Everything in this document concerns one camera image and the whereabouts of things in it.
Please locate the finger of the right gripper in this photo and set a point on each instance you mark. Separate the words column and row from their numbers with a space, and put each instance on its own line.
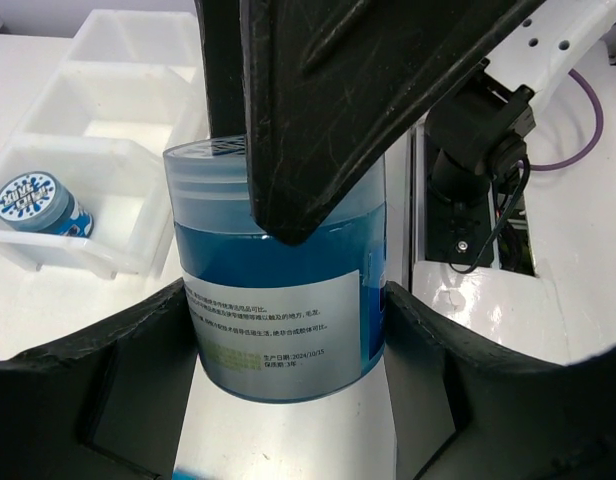
column 320, row 89

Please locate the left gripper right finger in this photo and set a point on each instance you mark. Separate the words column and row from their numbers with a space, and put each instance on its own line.
column 465, row 407

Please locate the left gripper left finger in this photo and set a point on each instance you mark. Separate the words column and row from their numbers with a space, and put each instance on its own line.
column 105, row 402

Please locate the white three-compartment tray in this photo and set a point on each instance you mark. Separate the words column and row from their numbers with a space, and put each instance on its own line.
column 130, row 87

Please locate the blue slime jar labelled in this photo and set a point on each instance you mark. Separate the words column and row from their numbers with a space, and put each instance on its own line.
column 277, row 323

